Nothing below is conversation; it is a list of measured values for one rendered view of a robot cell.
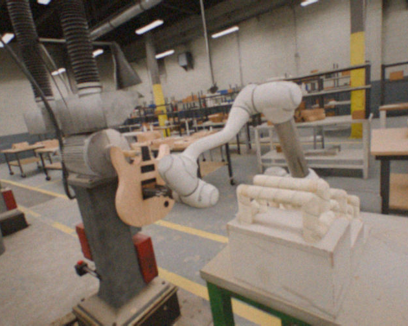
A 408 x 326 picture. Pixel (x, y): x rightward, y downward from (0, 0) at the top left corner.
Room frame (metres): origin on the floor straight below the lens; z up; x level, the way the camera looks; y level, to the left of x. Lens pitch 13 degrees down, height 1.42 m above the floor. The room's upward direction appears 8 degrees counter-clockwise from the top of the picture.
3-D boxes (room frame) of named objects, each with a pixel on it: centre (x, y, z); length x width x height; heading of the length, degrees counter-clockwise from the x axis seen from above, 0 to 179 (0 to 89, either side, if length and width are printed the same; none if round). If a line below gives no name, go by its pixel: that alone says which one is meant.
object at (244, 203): (0.61, -0.09, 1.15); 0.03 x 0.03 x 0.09
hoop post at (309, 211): (0.49, -0.21, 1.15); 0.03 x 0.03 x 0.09
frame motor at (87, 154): (1.42, 0.62, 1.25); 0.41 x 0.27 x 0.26; 50
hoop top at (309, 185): (0.61, -0.20, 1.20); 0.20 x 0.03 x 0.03; 46
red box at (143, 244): (1.58, 0.57, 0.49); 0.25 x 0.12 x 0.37; 50
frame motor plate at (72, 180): (1.46, 0.67, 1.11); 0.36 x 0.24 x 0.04; 50
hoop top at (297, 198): (0.55, -0.15, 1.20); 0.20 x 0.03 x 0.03; 46
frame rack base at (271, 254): (0.58, -0.18, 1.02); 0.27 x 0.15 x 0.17; 48
